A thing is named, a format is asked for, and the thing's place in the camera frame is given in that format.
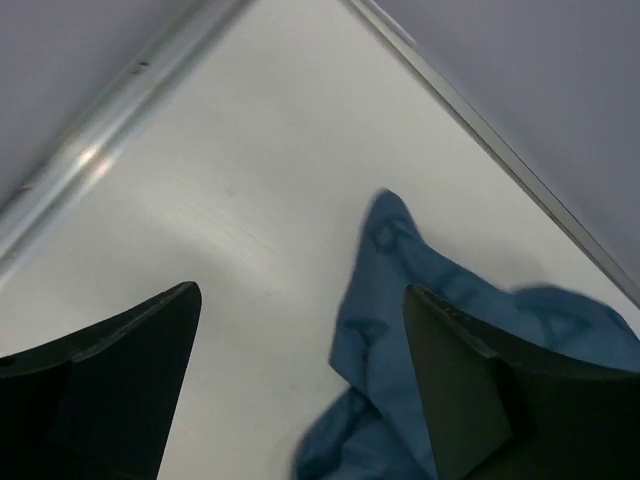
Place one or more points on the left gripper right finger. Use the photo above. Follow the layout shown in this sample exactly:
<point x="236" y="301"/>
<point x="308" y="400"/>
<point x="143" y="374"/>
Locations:
<point x="500" y="407"/>

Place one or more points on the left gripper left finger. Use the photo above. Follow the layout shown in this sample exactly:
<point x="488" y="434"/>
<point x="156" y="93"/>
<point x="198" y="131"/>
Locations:
<point x="99" y="403"/>

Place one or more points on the blue cartoon print pillowcase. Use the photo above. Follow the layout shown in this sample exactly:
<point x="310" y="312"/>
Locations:
<point x="376" y="428"/>

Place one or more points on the aluminium table edge rail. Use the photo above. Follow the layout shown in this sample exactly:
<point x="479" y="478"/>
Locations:
<point x="71" y="168"/>

